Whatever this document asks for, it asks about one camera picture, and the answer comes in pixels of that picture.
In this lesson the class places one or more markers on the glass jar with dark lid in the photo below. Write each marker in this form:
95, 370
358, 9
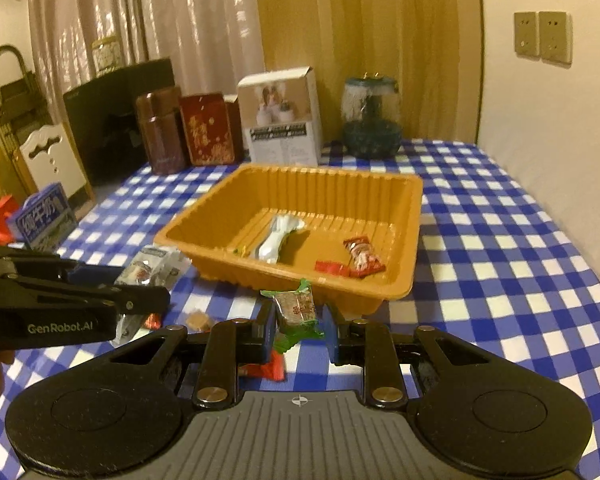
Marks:
372, 120

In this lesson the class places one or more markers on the brown candy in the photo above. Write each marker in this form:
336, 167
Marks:
198, 321

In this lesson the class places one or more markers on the dark red printed snack packet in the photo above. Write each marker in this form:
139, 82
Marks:
362, 255

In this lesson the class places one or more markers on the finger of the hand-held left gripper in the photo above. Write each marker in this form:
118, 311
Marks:
140, 300
30, 260

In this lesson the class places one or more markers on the green snack cake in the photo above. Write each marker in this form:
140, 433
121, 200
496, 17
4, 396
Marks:
295, 307

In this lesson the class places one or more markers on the wooden panel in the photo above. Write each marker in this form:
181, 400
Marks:
380, 25

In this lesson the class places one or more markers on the blue milk carton box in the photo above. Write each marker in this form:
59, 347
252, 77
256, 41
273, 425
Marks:
40, 217

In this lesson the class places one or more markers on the small red snack packet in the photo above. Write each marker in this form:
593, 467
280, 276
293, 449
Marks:
153, 321

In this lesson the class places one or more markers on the white chair back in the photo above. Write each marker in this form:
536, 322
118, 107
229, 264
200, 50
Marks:
45, 160

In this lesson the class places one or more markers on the white cardboard box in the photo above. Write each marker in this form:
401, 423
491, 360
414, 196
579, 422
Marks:
280, 125

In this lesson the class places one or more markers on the blue white checked tablecloth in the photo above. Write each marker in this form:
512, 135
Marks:
480, 260

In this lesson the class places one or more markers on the brown metal canister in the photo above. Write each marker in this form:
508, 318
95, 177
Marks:
160, 135

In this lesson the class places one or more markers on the red gold printed tin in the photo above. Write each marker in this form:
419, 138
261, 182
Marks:
207, 130

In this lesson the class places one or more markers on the sheer curtain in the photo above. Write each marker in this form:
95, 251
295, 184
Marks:
180, 20

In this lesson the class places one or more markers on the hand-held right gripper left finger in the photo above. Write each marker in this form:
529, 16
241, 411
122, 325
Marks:
268, 332

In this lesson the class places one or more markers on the pale labelled jar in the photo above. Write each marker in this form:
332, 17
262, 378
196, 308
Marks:
105, 57

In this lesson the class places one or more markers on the dark red box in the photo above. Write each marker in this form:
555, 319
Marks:
234, 115

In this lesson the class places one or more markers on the beige wall socket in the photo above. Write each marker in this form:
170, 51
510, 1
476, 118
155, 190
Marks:
526, 33
555, 37

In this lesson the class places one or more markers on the orange plastic tray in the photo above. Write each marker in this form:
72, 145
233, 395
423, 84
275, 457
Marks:
330, 195

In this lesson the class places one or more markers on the folded metal trolley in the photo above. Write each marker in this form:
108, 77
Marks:
15, 105

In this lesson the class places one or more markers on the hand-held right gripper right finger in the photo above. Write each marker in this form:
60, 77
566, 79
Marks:
330, 335

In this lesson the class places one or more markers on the white snack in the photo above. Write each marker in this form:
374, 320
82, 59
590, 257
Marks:
277, 237

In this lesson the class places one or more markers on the black monitor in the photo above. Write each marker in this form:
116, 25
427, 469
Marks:
110, 125

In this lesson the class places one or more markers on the grey snack packet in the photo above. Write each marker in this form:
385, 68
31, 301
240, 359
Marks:
152, 265

